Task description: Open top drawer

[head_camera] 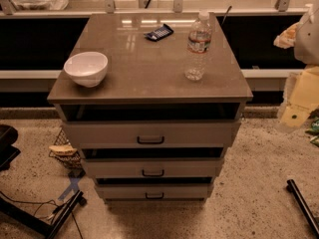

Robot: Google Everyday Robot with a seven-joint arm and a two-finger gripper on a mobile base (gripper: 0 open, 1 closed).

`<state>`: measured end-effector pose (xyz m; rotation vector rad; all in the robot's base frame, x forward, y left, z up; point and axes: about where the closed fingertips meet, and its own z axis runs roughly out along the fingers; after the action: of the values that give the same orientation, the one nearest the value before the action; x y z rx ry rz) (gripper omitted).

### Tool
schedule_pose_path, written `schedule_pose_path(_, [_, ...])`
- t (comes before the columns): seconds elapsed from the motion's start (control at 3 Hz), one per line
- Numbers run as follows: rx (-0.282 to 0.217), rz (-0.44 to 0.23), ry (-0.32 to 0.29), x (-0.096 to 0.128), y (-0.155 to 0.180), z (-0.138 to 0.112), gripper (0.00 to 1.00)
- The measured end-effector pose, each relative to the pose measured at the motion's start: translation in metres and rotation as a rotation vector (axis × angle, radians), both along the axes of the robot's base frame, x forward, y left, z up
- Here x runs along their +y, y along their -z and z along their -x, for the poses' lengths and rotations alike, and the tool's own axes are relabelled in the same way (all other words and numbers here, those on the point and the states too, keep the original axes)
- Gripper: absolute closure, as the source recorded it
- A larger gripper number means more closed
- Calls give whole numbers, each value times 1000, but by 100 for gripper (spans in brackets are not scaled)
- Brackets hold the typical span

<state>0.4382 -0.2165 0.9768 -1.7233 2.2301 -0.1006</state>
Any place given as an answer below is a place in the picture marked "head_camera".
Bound black stand leg left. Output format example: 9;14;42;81
0;190;86;239

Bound black chair base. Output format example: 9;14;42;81
0;124;20;170

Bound black stand leg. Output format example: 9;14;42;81
0;190;86;239
286;179;319;239

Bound blue tape cross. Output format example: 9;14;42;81
58;177;80;201

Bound white bowl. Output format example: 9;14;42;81
64;52;109;88

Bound clear plastic water bottle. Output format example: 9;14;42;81
184;10;212;81

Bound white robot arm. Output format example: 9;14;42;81
273;2;319;129

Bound dark blue calculator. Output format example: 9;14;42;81
145;24;173;42

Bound black floor cable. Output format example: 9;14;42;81
0;190;84;239

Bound tan sponge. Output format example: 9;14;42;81
49;144;77;156

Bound wire basket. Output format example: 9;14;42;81
49;129;82;169

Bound grey drawer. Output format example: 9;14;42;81
95;184;213;200
81;158;223;178
63;120;240;149

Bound black stand leg right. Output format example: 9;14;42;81
286;179;319;239

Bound grey drawer cabinet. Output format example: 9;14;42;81
47;12;254;205

